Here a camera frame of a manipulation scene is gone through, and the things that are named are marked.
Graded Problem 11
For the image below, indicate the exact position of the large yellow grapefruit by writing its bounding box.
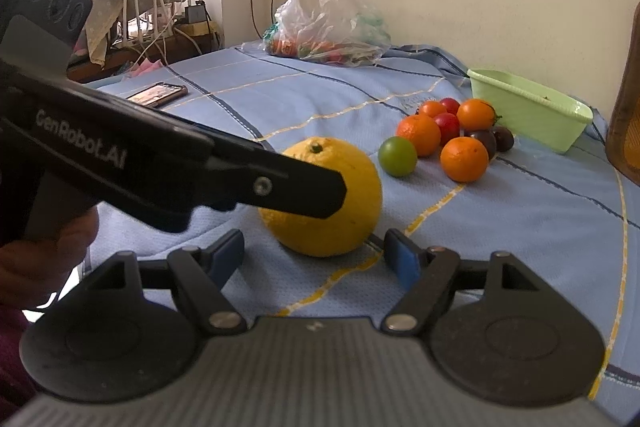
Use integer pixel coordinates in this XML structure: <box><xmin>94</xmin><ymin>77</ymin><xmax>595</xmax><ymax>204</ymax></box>
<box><xmin>259</xmin><ymin>136</ymin><xmax>383</xmax><ymax>258</ymax></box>

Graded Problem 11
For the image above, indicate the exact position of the orange mandarin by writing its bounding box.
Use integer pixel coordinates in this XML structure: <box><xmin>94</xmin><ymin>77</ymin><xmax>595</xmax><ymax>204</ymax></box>
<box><xmin>396</xmin><ymin>115</ymin><xmax>442</xmax><ymax>157</ymax></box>
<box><xmin>439</xmin><ymin>136</ymin><xmax>489</xmax><ymax>183</ymax></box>

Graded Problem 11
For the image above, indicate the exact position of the green lime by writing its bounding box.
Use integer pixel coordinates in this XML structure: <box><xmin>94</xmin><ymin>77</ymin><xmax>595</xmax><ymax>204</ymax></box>
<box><xmin>378</xmin><ymin>136</ymin><xmax>418</xmax><ymax>178</ymax></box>

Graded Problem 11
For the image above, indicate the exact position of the red tomato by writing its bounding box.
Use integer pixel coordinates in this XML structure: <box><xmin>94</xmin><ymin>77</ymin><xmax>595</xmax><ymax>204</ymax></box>
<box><xmin>440</xmin><ymin>98</ymin><xmax>460</xmax><ymax>115</ymax></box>
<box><xmin>434</xmin><ymin>112</ymin><xmax>460</xmax><ymax>146</ymax></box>

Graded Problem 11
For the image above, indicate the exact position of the dark purple plum front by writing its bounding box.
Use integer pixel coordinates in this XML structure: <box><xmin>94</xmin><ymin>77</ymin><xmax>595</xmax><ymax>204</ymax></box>
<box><xmin>468</xmin><ymin>130</ymin><xmax>497</xmax><ymax>159</ymax></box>

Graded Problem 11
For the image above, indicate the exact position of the dark purple plum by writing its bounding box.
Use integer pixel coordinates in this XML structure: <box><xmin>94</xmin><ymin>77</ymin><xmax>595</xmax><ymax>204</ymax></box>
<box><xmin>491</xmin><ymin>126</ymin><xmax>515</xmax><ymax>153</ymax></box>
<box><xmin>468</xmin><ymin>130</ymin><xmax>497</xmax><ymax>159</ymax></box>

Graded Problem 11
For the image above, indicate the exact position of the dark purple plum back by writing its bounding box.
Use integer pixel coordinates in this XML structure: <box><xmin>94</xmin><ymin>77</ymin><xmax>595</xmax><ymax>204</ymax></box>
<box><xmin>491</xmin><ymin>126</ymin><xmax>515</xmax><ymax>153</ymax></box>

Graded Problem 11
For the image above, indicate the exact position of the small orange tomato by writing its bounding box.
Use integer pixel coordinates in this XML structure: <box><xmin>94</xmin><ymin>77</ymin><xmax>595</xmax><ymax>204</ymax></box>
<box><xmin>416</xmin><ymin>100</ymin><xmax>447</xmax><ymax>118</ymax></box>

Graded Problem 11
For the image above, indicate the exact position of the person's left hand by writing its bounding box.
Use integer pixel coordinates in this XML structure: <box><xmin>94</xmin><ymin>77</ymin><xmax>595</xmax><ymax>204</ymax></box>
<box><xmin>1</xmin><ymin>207</ymin><xmax>99</xmax><ymax>309</ymax></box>

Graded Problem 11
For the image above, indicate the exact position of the smartphone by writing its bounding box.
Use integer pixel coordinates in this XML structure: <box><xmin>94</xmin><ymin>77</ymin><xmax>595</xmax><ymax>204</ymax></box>
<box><xmin>127</xmin><ymin>82</ymin><xmax>189</xmax><ymax>108</ymax></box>

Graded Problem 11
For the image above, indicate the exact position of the cluttered side table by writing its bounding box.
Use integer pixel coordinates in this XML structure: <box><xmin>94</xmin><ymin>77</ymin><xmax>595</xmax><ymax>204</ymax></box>
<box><xmin>66</xmin><ymin>0</ymin><xmax>222</xmax><ymax>83</ymax></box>

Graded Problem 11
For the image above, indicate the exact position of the blue checked bed sheet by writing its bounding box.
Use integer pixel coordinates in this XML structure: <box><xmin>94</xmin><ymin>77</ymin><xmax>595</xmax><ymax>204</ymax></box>
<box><xmin>84</xmin><ymin>43</ymin><xmax>639</xmax><ymax>423</ymax></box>

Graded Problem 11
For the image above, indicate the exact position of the light green plastic basin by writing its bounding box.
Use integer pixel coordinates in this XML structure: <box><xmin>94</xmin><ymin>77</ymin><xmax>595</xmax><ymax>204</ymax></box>
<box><xmin>468</xmin><ymin>68</ymin><xmax>593</xmax><ymax>154</ymax></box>

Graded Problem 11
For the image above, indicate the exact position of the brown woven seat cushion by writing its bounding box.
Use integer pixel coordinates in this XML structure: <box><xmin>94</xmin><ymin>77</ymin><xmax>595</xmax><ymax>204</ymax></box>
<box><xmin>605</xmin><ymin>5</ymin><xmax>640</xmax><ymax>184</ymax></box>

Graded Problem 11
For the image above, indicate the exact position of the clear plastic bag of fruit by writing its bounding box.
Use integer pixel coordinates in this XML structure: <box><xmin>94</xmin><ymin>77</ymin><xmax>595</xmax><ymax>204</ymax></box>
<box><xmin>262</xmin><ymin>0</ymin><xmax>392</xmax><ymax>66</ymax></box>

